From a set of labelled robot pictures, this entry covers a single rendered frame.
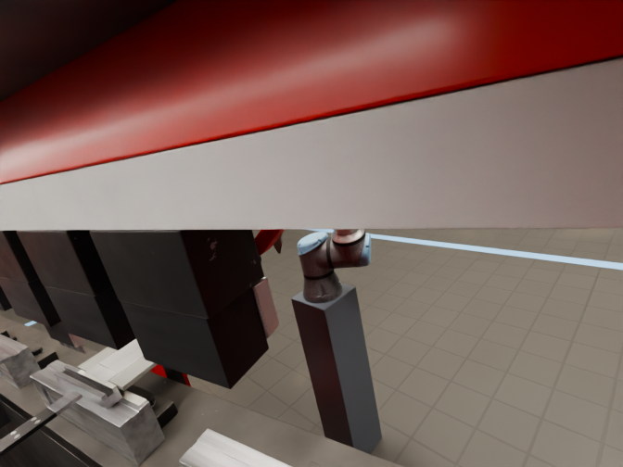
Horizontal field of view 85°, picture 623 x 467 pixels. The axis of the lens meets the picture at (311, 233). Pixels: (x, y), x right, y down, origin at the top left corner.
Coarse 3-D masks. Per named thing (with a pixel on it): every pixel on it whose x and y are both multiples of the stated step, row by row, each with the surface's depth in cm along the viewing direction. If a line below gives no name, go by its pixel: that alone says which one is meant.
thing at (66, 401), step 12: (72, 396) 64; (48, 408) 63; (60, 408) 62; (36, 420) 60; (48, 420) 60; (12, 432) 58; (24, 432) 58; (0, 444) 56; (12, 444) 56; (0, 456) 55
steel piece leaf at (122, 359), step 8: (128, 344) 79; (136, 344) 78; (120, 352) 76; (128, 352) 75; (136, 352) 75; (104, 360) 74; (112, 360) 73; (120, 360) 73; (128, 360) 72; (136, 360) 72; (112, 368) 71; (120, 368) 70
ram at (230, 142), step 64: (192, 0) 19; (256, 0) 17; (320, 0) 16; (384, 0) 14; (448, 0) 13; (512, 0) 12; (576, 0) 12; (128, 64) 23; (192, 64) 21; (256, 64) 18; (320, 64) 17; (384, 64) 15; (448, 64) 14; (512, 64) 13; (576, 64) 12; (0, 128) 37; (64, 128) 31; (128, 128) 26; (192, 128) 23; (256, 128) 20; (320, 128) 18; (384, 128) 16; (448, 128) 15; (512, 128) 14; (576, 128) 13; (0, 192) 44; (64, 192) 35; (128, 192) 29; (192, 192) 25; (256, 192) 22; (320, 192) 19; (384, 192) 18; (448, 192) 16; (512, 192) 15; (576, 192) 13
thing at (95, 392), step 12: (60, 372) 73; (72, 372) 74; (60, 384) 74; (72, 384) 69; (84, 384) 68; (96, 384) 68; (84, 396) 68; (96, 396) 64; (108, 396) 64; (120, 396) 66; (108, 408) 64
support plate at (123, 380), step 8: (104, 352) 78; (112, 352) 77; (88, 360) 76; (96, 360) 75; (144, 360) 71; (80, 368) 74; (88, 368) 73; (128, 368) 70; (136, 368) 70; (144, 368) 69; (152, 368) 70; (120, 376) 68; (128, 376) 67; (136, 376) 67; (120, 384) 66; (128, 384) 66
